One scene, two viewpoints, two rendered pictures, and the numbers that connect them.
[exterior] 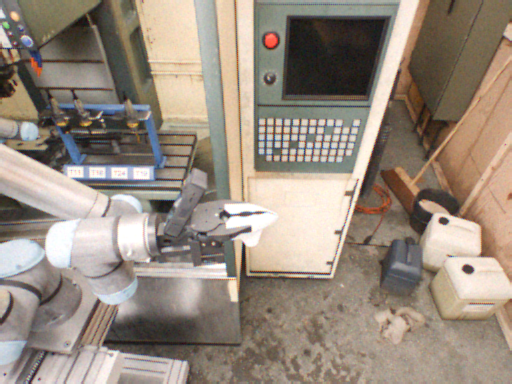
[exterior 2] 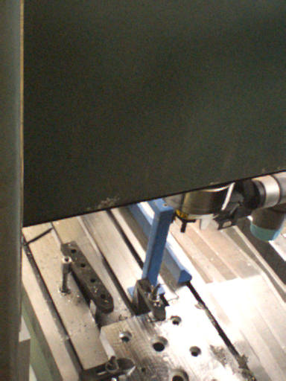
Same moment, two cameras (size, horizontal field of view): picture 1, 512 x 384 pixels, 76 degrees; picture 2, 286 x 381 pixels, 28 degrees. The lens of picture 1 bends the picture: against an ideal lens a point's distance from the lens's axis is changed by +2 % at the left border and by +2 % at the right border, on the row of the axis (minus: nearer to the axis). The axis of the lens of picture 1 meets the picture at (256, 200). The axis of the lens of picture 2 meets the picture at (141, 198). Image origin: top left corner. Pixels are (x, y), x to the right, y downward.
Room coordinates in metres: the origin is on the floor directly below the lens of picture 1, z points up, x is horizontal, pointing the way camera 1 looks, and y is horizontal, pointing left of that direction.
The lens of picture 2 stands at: (2.06, 1.83, 2.17)
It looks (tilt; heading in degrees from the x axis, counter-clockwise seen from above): 40 degrees down; 236
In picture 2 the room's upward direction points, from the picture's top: 10 degrees clockwise
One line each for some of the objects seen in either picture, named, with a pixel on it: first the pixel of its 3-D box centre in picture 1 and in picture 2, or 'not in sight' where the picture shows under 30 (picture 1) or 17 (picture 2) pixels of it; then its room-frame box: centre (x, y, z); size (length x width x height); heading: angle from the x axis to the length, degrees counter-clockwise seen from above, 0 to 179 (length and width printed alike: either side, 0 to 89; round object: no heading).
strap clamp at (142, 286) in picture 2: (58, 144); (150, 304); (1.44, 1.05, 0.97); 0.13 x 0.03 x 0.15; 88
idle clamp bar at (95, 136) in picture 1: (99, 139); (86, 280); (1.54, 0.88, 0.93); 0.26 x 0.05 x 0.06; 93
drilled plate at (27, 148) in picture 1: (30, 140); (167, 366); (1.48, 1.22, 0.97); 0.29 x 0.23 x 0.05; 88
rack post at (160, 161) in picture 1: (154, 139); not in sight; (1.37, 0.51, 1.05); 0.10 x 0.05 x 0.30; 178
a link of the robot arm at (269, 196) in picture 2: not in sight; (259, 191); (1.23, 1.09, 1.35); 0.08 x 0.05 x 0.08; 93
